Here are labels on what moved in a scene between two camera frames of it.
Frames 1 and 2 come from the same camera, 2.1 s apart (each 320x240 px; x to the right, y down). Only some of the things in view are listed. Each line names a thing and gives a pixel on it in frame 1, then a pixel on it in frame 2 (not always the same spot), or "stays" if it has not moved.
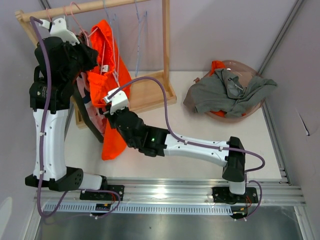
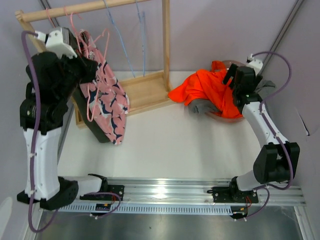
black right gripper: x=111 y=117 -> x=230 y=73
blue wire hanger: x=116 y=21 -> x=119 y=34
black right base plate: x=223 y=194 stays
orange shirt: x=110 y=73 -> x=208 y=85
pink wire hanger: x=49 y=17 stays
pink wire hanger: x=66 y=14 -> x=78 y=42
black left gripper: x=91 y=55 -> x=89 y=67
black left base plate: x=104 y=195 stays
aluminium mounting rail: x=272 y=191 stays
